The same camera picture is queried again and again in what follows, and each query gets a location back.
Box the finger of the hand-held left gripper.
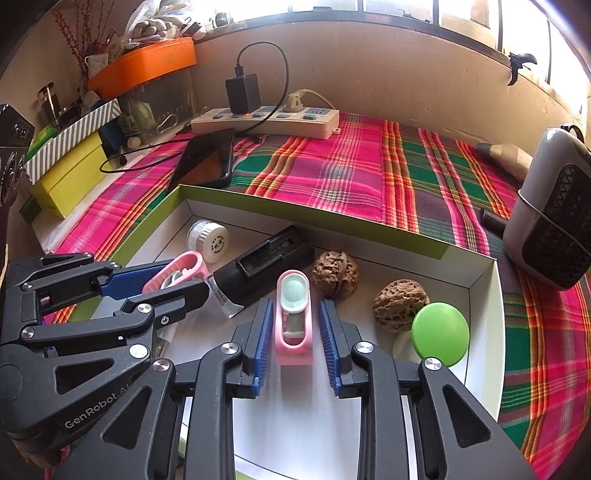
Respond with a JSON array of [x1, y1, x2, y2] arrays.
[[21, 251, 175, 303], [18, 278, 211, 358]]

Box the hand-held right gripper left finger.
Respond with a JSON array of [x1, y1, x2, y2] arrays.
[[53, 298, 273, 480]]

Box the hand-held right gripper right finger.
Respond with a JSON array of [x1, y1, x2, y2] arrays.
[[318, 299, 539, 480]]

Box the pink plastic clip case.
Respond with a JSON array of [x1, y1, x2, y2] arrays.
[[142, 250, 207, 296], [276, 270, 314, 366]]

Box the white mushroom-shaped toy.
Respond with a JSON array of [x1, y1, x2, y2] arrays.
[[392, 330, 419, 360]]

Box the black stamp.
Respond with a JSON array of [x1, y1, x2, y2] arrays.
[[206, 225, 315, 319]]

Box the brown walnut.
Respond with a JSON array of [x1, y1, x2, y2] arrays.
[[312, 250, 360, 298], [372, 279, 431, 333]]

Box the white box with green sides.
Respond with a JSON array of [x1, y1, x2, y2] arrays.
[[69, 184, 504, 480]]

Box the green round lid case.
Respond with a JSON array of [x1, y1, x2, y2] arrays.
[[411, 302, 470, 367]]

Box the yellow box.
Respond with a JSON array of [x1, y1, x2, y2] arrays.
[[30, 134, 109, 220]]

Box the black smartphone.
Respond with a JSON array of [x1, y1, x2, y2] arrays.
[[172, 128, 235, 188]]

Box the striped box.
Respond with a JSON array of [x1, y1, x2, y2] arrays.
[[25, 99, 122, 183]]

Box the clear storage container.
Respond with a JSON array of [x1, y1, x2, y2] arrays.
[[108, 69, 199, 148]]

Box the plaid cloth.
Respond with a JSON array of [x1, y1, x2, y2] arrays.
[[44, 108, 591, 467]]

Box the glass jar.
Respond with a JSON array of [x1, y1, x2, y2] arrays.
[[36, 82, 61, 130]]

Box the small black tube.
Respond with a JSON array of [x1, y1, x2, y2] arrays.
[[479, 208, 509, 234]]

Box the white power strip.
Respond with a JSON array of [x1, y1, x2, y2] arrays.
[[191, 107, 341, 140]]

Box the black charger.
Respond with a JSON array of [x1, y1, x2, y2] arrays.
[[225, 74, 260, 114]]

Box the orange box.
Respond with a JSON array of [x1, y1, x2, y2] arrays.
[[88, 37, 197, 100]]

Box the white plug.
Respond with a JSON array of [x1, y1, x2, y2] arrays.
[[283, 90, 333, 113]]

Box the red dried branches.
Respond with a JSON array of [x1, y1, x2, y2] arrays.
[[51, 9, 93, 79]]

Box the grey space heater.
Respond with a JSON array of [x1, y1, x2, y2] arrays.
[[502, 124, 591, 291]]

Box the clear plastic bag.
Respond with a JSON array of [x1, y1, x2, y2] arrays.
[[122, 0, 206, 47]]

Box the pencil-shaped pouch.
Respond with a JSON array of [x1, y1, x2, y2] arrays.
[[475, 141, 534, 178]]

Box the black clip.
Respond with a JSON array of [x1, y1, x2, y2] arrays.
[[508, 52, 539, 87]]

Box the thin black cable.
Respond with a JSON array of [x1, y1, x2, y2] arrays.
[[99, 138, 195, 175]]

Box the black charger cable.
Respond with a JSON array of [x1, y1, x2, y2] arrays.
[[235, 41, 291, 139]]

